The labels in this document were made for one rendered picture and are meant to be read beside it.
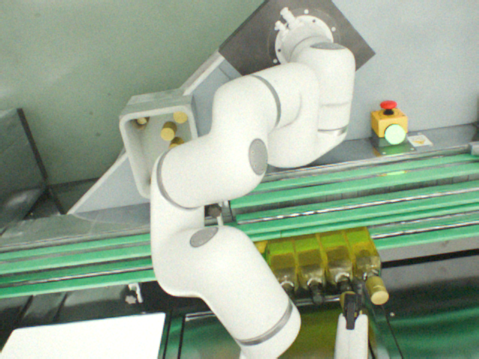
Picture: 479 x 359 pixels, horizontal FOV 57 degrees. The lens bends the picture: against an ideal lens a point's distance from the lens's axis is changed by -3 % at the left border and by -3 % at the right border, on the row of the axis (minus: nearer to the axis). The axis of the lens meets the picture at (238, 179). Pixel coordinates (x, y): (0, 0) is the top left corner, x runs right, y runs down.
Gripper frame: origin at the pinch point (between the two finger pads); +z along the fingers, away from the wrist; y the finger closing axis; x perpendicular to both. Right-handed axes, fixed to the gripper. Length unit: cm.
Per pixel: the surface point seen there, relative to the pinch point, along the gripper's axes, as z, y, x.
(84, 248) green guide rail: 11, 3, 65
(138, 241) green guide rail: 15, 3, 51
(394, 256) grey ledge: 34.1, -13.0, -9.2
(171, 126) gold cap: 28, 27, 43
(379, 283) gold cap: 6.0, 1.7, -4.8
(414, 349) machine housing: 5.9, -15.8, -12.2
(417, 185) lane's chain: 35.4, 7.4, -13.9
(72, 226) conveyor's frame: 18, 5, 72
